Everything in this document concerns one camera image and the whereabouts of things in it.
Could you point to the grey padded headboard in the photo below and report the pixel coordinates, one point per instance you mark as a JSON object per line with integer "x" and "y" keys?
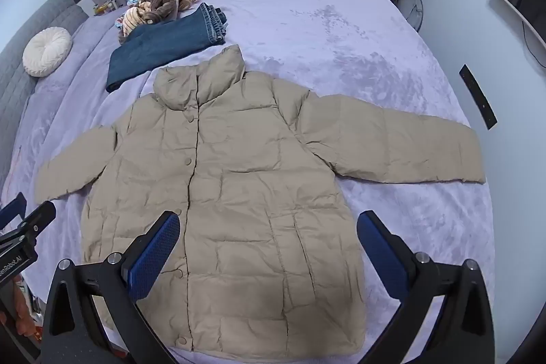
{"x": 17, "y": 91}

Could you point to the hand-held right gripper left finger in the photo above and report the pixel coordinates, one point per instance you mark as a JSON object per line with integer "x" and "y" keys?
{"x": 155, "y": 253}

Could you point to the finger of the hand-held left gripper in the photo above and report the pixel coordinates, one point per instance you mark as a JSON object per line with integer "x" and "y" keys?
{"x": 40, "y": 217}
{"x": 12, "y": 212}

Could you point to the beige puffer jacket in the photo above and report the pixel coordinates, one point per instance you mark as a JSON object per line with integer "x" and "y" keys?
{"x": 239, "y": 197}

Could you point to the blue jeans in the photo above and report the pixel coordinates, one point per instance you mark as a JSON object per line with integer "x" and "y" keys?
{"x": 158, "y": 44}

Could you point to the grey floor fan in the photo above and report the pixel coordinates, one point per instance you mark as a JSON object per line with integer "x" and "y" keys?
{"x": 413, "y": 6}

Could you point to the black rectangular strip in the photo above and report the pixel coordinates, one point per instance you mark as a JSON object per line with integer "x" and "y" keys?
{"x": 477, "y": 95}

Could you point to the white round cushion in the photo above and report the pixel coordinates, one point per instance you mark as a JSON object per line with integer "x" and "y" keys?
{"x": 45, "y": 50}

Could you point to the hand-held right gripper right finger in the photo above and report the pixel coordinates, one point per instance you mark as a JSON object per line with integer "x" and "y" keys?
{"x": 381, "y": 253}

